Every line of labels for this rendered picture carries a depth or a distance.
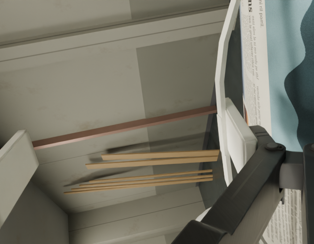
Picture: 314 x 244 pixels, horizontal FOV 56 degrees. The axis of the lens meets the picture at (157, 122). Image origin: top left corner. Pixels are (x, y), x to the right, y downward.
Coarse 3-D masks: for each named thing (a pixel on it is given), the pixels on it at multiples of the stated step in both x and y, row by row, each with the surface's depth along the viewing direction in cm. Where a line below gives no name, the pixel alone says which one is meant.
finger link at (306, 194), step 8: (312, 144) 14; (304, 152) 13; (312, 152) 13; (304, 160) 13; (312, 160) 13; (304, 168) 12; (312, 168) 12; (304, 176) 12; (312, 176) 12; (304, 184) 11; (312, 184) 11; (304, 192) 11; (312, 192) 11; (304, 200) 11; (312, 200) 10; (304, 208) 11; (312, 208) 10; (304, 216) 11; (312, 216) 10; (304, 224) 10; (312, 224) 9; (304, 232) 10; (312, 232) 9; (304, 240) 10; (312, 240) 9
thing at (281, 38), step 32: (256, 0) 20; (288, 0) 17; (256, 32) 21; (288, 32) 17; (256, 64) 23; (288, 64) 18; (256, 96) 24; (288, 96) 19; (288, 128) 20; (288, 192) 22; (288, 224) 23
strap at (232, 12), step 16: (240, 0) 17; (224, 32) 18; (224, 48) 18; (224, 64) 18; (224, 96) 19; (224, 112) 19; (224, 128) 19; (224, 144) 20; (224, 160) 21; (224, 176) 22
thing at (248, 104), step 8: (240, 8) 32; (240, 16) 32; (240, 24) 33; (248, 24) 23; (240, 32) 34; (248, 32) 23; (240, 40) 36; (248, 40) 24; (248, 48) 24; (248, 56) 25; (248, 64) 25; (248, 72) 26; (248, 80) 26; (248, 88) 27; (248, 96) 28; (248, 104) 29; (248, 112) 30; (248, 120) 32
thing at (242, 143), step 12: (228, 108) 19; (228, 120) 18; (240, 120) 17; (228, 132) 19; (240, 132) 15; (228, 144) 19; (240, 144) 15; (252, 144) 15; (240, 156) 16; (240, 168) 16
